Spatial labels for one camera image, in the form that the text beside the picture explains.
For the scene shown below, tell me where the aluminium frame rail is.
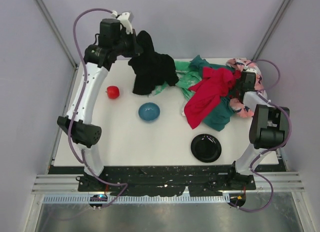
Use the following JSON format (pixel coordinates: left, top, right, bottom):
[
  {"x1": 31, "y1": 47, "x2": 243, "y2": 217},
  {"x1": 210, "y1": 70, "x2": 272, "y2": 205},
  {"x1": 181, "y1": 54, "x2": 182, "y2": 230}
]
[{"x1": 31, "y1": 172, "x2": 304, "y2": 197}]

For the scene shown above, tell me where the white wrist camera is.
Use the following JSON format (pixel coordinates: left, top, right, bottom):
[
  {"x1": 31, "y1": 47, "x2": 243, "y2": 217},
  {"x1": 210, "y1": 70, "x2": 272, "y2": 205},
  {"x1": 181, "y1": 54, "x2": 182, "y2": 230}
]
[
  {"x1": 111, "y1": 10, "x2": 134, "y2": 34},
  {"x1": 243, "y1": 65, "x2": 257, "y2": 74}
]

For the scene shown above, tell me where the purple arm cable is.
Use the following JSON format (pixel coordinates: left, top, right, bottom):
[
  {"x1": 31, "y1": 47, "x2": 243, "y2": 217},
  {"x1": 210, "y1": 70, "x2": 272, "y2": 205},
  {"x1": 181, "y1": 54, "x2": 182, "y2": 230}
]
[
  {"x1": 228, "y1": 59, "x2": 292, "y2": 213},
  {"x1": 68, "y1": 8, "x2": 129, "y2": 210}
]

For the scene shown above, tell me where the red apple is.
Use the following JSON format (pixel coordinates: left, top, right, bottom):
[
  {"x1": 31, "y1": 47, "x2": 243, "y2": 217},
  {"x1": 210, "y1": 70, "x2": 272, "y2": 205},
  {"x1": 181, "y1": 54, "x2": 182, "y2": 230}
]
[{"x1": 105, "y1": 86, "x2": 120, "y2": 99}]

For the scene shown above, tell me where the red cloth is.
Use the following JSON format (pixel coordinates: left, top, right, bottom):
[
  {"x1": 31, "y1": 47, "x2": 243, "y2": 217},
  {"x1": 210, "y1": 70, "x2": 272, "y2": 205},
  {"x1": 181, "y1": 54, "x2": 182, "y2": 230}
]
[{"x1": 184, "y1": 66, "x2": 237, "y2": 130}]

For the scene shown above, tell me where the black cloth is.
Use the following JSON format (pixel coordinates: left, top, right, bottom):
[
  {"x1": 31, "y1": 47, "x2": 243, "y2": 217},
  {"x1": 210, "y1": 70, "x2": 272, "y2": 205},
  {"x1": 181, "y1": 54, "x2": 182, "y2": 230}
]
[{"x1": 128, "y1": 30, "x2": 179, "y2": 95}]

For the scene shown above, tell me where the white slotted cable duct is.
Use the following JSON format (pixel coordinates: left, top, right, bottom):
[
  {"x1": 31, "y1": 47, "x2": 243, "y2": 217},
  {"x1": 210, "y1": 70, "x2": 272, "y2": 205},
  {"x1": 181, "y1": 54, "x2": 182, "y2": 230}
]
[{"x1": 42, "y1": 194, "x2": 230, "y2": 205}]

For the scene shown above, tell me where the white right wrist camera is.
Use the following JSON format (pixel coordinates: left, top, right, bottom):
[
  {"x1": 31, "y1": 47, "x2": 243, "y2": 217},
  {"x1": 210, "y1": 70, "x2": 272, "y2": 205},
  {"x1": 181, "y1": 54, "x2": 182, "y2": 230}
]
[{"x1": 243, "y1": 65, "x2": 257, "y2": 74}]

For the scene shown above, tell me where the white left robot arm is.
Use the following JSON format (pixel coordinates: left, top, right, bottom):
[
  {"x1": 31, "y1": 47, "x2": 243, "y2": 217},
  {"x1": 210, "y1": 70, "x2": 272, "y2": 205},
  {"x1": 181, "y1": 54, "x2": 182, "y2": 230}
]
[{"x1": 57, "y1": 12, "x2": 143, "y2": 187}]

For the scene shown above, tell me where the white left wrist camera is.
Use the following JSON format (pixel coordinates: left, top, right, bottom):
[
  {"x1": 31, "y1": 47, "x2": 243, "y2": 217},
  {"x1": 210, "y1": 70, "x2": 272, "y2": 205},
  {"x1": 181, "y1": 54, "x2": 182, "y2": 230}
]
[{"x1": 111, "y1": 10, "x2": 134, "y2": 34}]

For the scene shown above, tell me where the black round plate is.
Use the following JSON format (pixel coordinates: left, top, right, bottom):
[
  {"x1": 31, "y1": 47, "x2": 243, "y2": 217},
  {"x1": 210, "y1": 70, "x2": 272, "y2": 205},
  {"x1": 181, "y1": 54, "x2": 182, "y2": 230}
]
[{"x1": 190, "y1": 134, "x2": 222, "y2": 163}]

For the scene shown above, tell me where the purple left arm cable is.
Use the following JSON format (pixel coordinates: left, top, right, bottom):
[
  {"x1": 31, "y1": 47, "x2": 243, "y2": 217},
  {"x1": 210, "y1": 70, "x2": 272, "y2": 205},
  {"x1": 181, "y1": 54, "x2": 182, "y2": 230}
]
[{"x1": 68, "y1": 8, "x2": 129, "y2": 210}]

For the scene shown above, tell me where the light green patterned cloth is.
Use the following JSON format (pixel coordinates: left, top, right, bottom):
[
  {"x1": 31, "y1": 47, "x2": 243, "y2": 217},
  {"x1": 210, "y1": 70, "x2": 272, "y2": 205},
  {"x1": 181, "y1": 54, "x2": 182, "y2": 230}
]
[{"x1": 152, "y1": 60, "x2": 203, "y2": 101}]

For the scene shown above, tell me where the dark teal cloth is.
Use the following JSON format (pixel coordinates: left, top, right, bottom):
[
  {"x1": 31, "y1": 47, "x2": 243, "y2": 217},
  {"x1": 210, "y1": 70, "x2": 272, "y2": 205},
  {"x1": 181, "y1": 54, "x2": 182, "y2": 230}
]
[{"x1": 188, "y1": 55, "x2": 236, "y2": 132}]

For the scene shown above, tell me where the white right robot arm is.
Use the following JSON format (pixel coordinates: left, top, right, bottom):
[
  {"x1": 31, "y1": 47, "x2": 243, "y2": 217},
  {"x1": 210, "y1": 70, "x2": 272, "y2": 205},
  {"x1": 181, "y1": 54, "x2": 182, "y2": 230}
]
[{"x1": 226, "y1": 69, "x2": 291, "y2": 190}]

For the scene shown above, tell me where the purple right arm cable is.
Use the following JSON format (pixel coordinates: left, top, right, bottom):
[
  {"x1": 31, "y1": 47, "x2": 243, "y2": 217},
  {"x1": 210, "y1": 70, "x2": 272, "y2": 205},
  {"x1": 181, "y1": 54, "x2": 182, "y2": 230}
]
[{"x1": 228, "y1": 59, "x2": 292, "y2": 213}]

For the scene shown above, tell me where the black metal base plate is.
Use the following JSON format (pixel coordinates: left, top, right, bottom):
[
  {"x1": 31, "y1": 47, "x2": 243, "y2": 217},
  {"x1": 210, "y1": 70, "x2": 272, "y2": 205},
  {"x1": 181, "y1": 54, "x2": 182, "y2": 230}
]
[{"x1": 47, "y1": 160, "x2": 286, "y2": 197}]

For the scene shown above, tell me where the pink floral cloth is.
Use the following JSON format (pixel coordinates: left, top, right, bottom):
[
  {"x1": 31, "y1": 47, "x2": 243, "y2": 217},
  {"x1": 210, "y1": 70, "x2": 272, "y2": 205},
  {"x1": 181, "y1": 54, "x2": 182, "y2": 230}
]
[{"x1": 226, "y1": 58, "x2": 264, "y2": 118}]

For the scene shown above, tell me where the blue ceramic bowl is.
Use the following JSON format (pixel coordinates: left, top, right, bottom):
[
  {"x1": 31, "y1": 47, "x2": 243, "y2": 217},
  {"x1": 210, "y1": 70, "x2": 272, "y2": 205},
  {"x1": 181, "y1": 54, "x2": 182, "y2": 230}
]
[{"x1": 138, "y1": 102, "x2": 161, "y2": 122}]

